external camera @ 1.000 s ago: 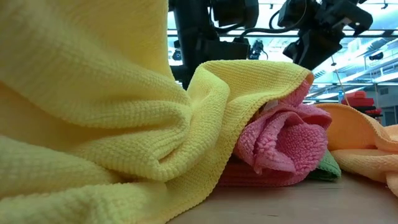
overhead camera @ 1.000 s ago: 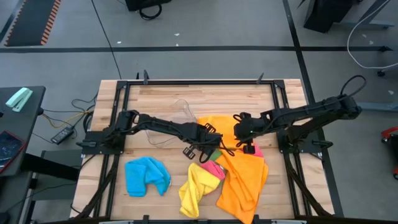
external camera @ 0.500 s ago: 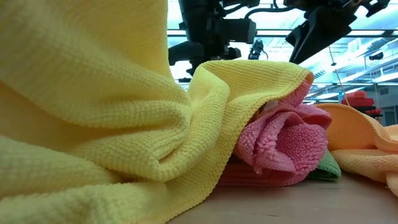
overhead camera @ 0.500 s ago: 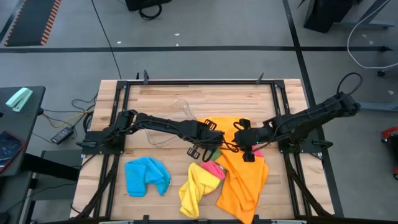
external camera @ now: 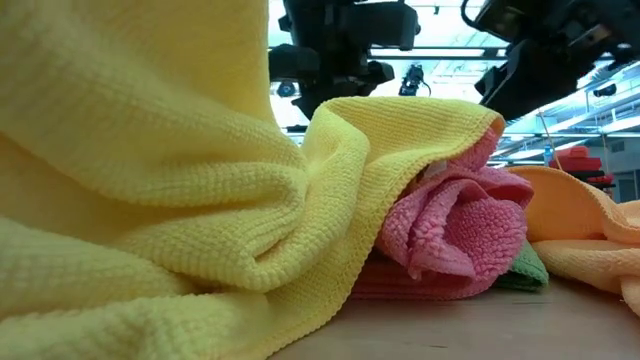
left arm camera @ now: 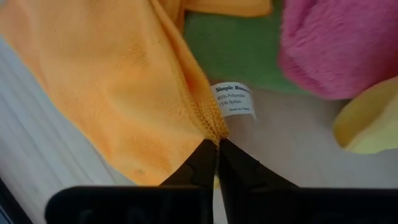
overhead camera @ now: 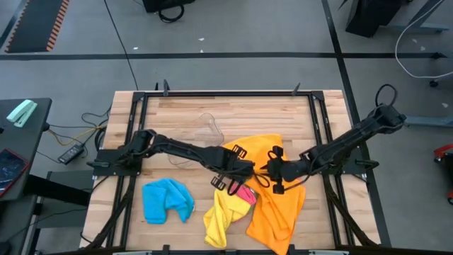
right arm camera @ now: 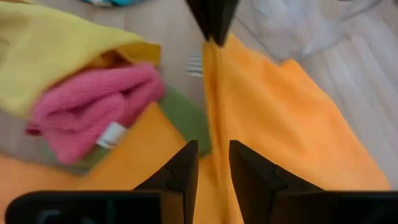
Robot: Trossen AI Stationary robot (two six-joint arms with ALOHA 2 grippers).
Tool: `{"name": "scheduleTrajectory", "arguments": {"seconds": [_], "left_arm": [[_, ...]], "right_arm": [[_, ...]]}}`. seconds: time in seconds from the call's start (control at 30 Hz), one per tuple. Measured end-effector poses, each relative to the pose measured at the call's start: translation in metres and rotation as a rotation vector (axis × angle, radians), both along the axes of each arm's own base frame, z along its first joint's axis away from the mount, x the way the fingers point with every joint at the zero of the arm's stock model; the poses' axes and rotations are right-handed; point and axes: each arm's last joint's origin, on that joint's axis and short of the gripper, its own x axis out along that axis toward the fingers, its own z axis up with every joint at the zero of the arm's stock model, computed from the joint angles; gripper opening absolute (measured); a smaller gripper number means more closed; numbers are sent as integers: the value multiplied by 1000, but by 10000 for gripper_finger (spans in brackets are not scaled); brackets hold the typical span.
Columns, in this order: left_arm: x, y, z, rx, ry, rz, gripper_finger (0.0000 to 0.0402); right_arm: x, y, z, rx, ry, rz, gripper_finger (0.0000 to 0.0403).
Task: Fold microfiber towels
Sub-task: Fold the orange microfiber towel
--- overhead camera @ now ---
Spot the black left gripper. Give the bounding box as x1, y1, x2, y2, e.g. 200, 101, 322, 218
210, 144, 265, 192

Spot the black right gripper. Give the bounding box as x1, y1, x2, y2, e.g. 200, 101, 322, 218
260, 144, 309, 195

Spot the large orange microfiber towel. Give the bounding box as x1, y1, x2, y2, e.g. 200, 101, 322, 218
245, 173, 306, 255

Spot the clear plastic container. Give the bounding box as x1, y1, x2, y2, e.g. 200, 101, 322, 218
169, 112, 226, 167

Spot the bunched pink microfiber towel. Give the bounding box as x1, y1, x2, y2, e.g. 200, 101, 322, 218
229, 183, 258, 207

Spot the yellow microfiber towel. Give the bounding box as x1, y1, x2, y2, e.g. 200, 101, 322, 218
202, 187, 251, 249

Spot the blue microfiber towel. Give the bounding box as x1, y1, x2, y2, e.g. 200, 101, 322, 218
142, 178, 195, 225

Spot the grey metal table foot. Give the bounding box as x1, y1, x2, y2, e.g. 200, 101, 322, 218
403, 115, 453, 128

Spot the red wheeled cart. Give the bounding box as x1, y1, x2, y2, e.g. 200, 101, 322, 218
433, 143, 453, 205

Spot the black floor cabinet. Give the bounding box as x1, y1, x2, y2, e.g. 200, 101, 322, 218
345, 0, 404, 38

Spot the black power adapter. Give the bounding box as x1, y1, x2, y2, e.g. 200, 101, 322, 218
57, 144, 85, 166

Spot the black side table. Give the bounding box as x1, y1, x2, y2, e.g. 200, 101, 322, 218
0, 98, 53, 203

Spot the mint green stapler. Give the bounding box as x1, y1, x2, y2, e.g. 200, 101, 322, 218
6, 99, 38, 128

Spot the smartphone with red case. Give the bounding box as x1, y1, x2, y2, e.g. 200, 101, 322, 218
0, 148, 31, 198

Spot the black orange-striped floor mat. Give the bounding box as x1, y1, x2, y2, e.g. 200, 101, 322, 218
4, 0, 71, 54

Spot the black metal table frame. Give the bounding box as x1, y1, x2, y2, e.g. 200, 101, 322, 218
84, 90, 392, 255

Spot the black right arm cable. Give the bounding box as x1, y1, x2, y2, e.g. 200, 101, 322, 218
374, 84, 398, 107

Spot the yellow cable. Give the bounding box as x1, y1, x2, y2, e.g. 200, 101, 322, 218
47, 125, 107, 147

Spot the white floor cable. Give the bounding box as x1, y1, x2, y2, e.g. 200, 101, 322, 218
395, 0, 453, 79

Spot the black table cable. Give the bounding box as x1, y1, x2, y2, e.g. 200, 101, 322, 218
81, 106, 111, 149

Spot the black floor cable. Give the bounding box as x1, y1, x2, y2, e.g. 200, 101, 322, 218
103, 0, 139, 91

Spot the black equipment with cable loop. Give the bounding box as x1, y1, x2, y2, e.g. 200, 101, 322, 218
142, 0, 196, 24

